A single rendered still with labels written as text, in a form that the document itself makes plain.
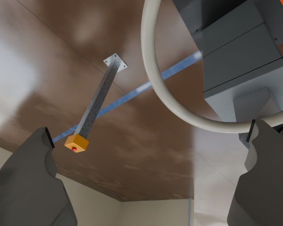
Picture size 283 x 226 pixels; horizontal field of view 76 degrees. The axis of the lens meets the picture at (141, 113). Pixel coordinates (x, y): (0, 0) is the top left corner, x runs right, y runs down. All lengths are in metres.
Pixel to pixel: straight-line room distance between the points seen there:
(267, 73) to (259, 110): 0.18
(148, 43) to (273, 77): 0.77
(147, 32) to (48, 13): 1.82
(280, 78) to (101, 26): 1.50
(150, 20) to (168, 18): 1.37
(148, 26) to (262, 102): 0.77
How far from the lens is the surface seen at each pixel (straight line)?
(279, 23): 1.90
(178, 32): 1.82
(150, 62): 0.41
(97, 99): 1.66
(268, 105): 1.05
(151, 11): 0.40
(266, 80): 1.07
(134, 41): 1.91
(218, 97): 1.10
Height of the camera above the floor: 1.63
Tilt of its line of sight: 39 degrees down
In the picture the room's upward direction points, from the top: 166 degrees counter-clockwise
